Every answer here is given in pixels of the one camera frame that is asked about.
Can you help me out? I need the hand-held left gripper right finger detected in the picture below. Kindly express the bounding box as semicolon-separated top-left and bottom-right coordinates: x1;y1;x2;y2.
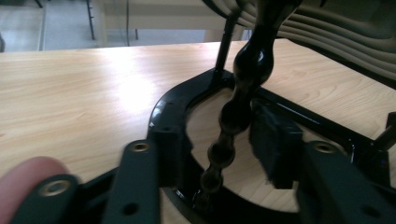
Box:
249;98;396;224

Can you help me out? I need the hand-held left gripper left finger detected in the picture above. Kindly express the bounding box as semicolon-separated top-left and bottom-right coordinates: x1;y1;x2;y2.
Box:
102;129;191;224

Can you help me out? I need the black wavy tray stand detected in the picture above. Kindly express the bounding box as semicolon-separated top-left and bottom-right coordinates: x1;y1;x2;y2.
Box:
148;0;396;224

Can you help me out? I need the light wooden shelf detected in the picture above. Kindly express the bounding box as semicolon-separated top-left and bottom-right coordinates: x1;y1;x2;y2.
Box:
92;0;250;48

